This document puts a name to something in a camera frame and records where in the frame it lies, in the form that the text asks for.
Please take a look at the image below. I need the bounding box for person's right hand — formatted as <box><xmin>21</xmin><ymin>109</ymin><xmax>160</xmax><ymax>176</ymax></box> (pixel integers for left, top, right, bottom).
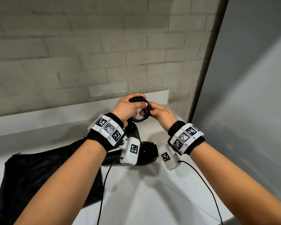
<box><xmin>139</xmin><ymin>101</ymin><xmax>178</xmax><ymax>133</ymax></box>

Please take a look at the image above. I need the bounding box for person's left hand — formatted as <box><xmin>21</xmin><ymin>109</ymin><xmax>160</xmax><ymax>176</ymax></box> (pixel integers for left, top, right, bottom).
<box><xmin>111</xmin><ymin>93</ymin><xmax>149</xmax><ymax>128</ymax></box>

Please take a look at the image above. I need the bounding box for black hair dryer cord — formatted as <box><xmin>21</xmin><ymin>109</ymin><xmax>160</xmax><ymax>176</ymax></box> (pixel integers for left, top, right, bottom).
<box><xmin>129</xmin><ymin>97</ymin><xmax>151</xmax><ymax>123</ymax></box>

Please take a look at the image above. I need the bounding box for black hair dryer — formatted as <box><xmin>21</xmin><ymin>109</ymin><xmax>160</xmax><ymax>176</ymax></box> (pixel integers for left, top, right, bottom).
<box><xmin>101</xmin><ymin>118</ymin><xmax>159</xmax><ymax>167</ymax></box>

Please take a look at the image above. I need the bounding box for black fabric pouch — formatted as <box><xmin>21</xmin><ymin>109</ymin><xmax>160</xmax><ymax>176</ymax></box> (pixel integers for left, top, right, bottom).
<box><xmin>0</xmin><ymin>138</ymin><xmax>105</xmax><ymax>225</ymax></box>

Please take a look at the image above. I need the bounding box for person's right forearm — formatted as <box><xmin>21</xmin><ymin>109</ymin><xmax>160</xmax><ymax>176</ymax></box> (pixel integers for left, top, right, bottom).
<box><xmin>189</xmin><ymin>142</ymin><xmax>281</xmax><ymax>225</ymax></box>

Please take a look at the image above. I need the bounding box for person's left forearm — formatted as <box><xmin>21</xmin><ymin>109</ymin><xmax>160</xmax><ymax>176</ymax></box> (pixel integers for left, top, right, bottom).
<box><xmin>14</xmin><ymin>139</ymin><xmax>107</xmax><ymax>225</ymax></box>

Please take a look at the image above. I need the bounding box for black wristband with marker tiles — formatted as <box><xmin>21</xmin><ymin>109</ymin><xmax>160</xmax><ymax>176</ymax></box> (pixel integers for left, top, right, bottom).
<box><xmin>167</xmin><ymin>120</ymin><xmax>206</xmax><ymax>155</ymax></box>
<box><xmin>86</xmin><ymin>112</ymin><xmax>126</xmax><ymax>152</ymax></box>

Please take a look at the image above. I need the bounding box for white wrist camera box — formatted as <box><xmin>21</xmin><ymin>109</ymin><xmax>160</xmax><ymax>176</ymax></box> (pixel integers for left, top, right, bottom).
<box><xmin>120</xmin><ymin>137</ymin><xmax>141</xmax><ymax>166</ymax></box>
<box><xmin>158</xmin><ymin>144</ymin><xmax>182</xmax><ymax>171</ymax></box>

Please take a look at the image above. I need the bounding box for dark corner post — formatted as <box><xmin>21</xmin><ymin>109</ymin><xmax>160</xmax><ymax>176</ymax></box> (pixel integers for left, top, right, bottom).
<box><xmin>188</xmin><ymin>0</ymin><xmax>230</xmax><ymax>123</ymax></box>

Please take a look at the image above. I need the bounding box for thin black camera cable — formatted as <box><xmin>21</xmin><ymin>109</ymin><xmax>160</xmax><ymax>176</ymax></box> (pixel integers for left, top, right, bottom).
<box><xmin>97</xmin><ymin>157</ymin><xmax>123</xmax><ymax>225</ymax></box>
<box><xmin>178</xmin><ymin>160</ymin><xmax>224</xmax><ymax>225</ymax></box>

